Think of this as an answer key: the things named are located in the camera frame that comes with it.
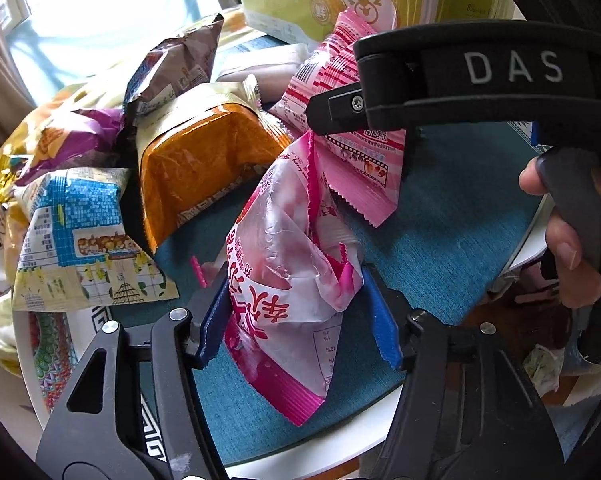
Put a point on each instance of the pink striped snack packet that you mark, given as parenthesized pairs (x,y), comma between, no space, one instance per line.
(330,65)

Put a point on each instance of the crumpled paper wrapper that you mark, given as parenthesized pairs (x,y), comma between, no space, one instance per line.
(542,372)

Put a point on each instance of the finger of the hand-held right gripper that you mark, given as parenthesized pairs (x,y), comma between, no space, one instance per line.
(340,110)

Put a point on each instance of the teal table mat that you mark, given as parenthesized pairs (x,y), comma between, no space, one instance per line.
(445,240)

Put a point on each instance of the blue white printed snack packet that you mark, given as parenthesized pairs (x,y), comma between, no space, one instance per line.
(80,220)

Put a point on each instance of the pink white snack packet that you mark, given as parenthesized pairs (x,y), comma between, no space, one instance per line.
(280,240)

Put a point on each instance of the colourful patterned sheet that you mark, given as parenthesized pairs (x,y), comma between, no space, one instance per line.
(50,360)

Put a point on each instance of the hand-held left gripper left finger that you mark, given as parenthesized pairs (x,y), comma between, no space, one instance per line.
(211,315)

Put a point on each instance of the brown silver snack packet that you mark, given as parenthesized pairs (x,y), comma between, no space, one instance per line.
(175,65)

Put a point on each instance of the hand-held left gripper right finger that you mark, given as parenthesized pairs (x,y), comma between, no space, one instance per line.
(385,320)

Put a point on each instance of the orange snack packet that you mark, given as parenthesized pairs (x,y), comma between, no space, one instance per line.
(200,160)

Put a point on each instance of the purple yellow snack packet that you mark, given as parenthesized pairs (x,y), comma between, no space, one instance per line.
(70,135)

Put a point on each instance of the person's right hand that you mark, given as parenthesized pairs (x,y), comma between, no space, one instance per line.
(565,260)

